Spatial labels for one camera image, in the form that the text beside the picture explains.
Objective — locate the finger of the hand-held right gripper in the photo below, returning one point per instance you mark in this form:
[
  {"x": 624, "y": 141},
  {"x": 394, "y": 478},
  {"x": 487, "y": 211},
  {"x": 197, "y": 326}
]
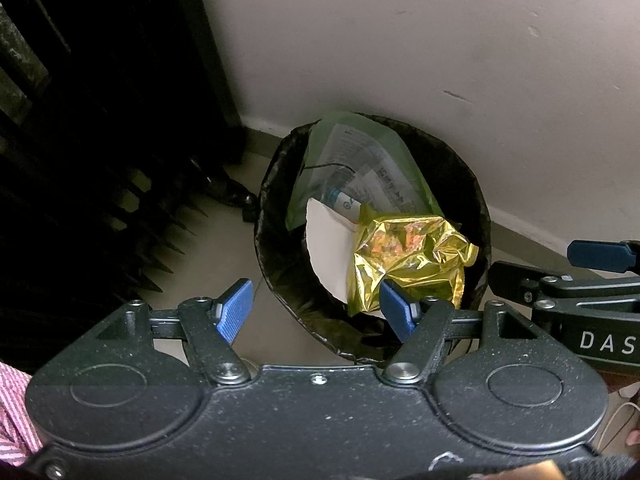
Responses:
[
  {"x": 520, "y": 285},
  {"x": 600, "y": 256}
]

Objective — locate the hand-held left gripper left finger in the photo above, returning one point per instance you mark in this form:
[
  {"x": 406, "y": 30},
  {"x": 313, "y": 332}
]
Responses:
[{"x": 232, "y": 310}]

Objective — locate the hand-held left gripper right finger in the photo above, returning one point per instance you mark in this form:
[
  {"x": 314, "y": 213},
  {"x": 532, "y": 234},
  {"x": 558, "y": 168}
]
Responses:
[{"x": 397, "y": 310}]

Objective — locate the large gold foil bag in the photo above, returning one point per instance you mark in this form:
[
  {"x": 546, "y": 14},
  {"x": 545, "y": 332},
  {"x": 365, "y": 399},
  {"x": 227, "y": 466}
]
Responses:
[{"x": 410, "y": 260}]

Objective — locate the black lined trash bin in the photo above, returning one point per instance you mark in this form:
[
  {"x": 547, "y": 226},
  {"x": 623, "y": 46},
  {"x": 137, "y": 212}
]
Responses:
[{"x": 450, "y": 165}]

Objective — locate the green plastic bag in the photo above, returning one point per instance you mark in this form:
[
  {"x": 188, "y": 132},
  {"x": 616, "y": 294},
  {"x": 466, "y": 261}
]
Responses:
[{"x": 360, "y": 150}]

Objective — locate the white paper sheet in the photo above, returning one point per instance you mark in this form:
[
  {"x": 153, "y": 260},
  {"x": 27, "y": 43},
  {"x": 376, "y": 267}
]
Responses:
[{"x": 327, "y": 250}]

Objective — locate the blue white packet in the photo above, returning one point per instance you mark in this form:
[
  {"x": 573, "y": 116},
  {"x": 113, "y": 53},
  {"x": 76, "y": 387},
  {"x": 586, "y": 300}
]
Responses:
[{"x": 345, "y": 205}]

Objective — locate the black metal rack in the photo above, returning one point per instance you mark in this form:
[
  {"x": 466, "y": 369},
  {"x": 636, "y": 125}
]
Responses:
[{"x": 100, "y": 135}]

